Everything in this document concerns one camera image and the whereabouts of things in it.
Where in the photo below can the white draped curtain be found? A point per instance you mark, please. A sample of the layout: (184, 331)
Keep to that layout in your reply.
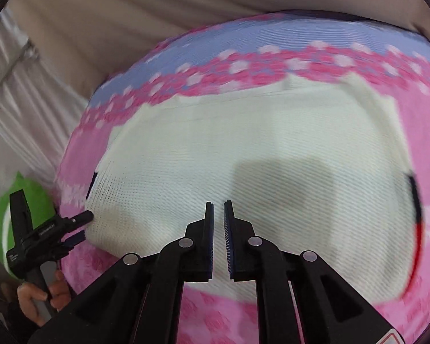
(21, 107)

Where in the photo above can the person's left hand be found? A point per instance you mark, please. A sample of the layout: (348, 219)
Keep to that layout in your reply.
(59, 292)

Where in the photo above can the white knitted garment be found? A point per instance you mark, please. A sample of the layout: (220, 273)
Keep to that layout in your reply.
(258, 143)

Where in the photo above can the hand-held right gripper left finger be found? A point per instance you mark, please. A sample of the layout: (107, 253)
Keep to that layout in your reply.
(211, 247)

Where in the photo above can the beige fabric backdrop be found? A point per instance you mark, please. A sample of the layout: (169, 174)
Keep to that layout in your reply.
(147, 7)

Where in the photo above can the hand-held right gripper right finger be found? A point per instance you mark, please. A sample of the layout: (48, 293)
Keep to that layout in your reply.
(229, 251)

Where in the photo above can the green round plush toy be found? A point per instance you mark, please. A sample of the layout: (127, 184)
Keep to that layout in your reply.
(39, 200)

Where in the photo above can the pink floral printed blanket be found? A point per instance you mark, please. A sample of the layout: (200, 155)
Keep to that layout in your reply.
(236, 43)

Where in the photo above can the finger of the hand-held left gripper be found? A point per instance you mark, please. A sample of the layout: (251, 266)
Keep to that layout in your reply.
(80, 218)
(76, 238)

